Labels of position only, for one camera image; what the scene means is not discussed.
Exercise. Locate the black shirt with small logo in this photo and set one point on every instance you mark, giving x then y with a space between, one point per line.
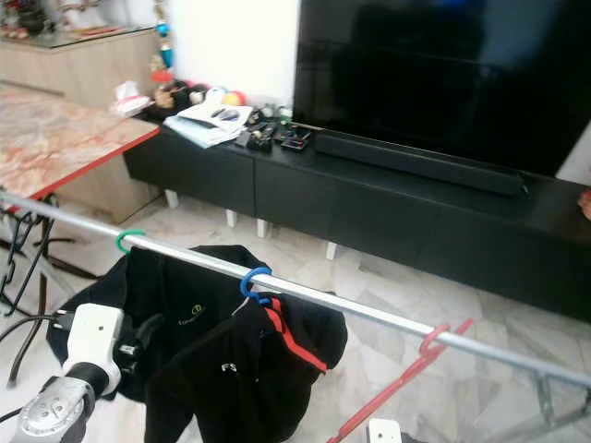
203 295

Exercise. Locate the green plastic hanger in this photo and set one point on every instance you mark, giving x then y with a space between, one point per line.
120 240

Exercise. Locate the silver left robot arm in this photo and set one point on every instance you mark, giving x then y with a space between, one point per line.
55 415

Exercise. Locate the blue plastic hanger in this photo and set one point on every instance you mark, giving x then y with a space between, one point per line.
244 284

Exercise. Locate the black plastic hanger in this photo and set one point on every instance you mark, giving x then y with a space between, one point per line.
14 258

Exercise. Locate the red plastic hanger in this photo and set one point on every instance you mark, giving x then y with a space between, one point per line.
388 396

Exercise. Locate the black shirt with red trim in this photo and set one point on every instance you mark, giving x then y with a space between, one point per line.
249 388

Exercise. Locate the pink marble folding table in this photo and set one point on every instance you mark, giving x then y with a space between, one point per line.
55 138

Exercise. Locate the white booklet stack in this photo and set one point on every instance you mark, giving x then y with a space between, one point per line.
211 122

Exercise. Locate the pink tissue pack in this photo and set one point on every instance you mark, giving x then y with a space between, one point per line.
132 98

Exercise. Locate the jar with red lid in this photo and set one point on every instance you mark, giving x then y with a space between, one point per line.
164 92

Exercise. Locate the black round ornament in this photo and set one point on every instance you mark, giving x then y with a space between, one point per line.
192 92

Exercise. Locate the black remote control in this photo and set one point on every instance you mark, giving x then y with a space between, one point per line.
295 138

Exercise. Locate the white round ornament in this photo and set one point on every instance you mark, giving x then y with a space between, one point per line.
214 95

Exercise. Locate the black TV console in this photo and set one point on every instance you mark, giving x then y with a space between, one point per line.
369 221

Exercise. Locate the orange ball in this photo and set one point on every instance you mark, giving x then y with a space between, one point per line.
234 98

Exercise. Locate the light wooden sideboard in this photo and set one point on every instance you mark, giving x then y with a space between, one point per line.
83 69

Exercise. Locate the blue gold trophy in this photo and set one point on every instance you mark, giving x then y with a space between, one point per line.
164 51

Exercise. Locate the white robed figurine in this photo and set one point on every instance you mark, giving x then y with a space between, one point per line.
83 14

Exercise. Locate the black soundbar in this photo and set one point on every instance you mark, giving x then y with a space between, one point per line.
420 164

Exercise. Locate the dark seated figurine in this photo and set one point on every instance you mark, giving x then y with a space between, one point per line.
26 18

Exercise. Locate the black flat television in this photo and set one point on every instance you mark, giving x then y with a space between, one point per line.
434 74

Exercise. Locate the red laughing Buddha statue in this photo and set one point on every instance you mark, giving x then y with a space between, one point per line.
586 205

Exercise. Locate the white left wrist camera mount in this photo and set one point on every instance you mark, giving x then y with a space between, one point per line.
92 332

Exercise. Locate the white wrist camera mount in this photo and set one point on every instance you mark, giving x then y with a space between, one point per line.
383 432
92 332

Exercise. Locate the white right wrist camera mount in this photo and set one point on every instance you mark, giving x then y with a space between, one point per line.
383 432

